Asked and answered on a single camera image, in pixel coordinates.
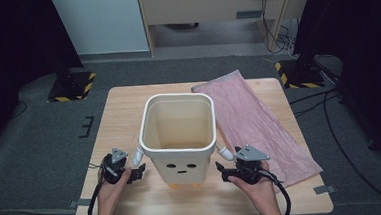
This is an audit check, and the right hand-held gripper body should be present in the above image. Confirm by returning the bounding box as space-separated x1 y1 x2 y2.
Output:
234 143 272 186

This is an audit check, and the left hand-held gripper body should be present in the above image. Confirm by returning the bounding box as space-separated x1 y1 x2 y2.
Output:
99 146 132 186

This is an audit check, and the cream trash bin with face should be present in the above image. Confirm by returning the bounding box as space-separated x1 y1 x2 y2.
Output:
129 93 237 194

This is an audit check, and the pink plastic bag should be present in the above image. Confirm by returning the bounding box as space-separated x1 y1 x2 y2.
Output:
190 64 326 198

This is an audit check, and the person's left hand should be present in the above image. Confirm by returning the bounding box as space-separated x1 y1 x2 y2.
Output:
96 168 136 211

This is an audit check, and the grey tape piece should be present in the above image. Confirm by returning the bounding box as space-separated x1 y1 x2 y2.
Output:
68 197 92 209
313 184 337 195

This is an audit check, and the black stand with striped base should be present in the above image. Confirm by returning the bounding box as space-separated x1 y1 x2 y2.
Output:
274 56 327 91
45 67 98 104

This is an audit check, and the black curtain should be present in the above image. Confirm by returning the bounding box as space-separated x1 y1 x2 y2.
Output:
0 0 89 157
290 0 381 175

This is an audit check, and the beige desk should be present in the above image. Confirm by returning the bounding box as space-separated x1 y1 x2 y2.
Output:
137 0 318 59

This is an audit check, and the left hand-held gripper cable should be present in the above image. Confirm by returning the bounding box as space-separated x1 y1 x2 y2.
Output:
84 179 109 215

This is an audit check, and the long black floor cable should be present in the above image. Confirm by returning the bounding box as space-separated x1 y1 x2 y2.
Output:
322 85 381 215

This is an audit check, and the short black floor cable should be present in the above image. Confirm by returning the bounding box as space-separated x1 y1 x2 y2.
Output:
289 87 340 105

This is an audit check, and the thin black floor cable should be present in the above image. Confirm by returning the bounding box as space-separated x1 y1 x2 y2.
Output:
9 100 29 121

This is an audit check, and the black socket cable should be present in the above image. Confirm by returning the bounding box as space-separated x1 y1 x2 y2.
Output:
260 0 297 56

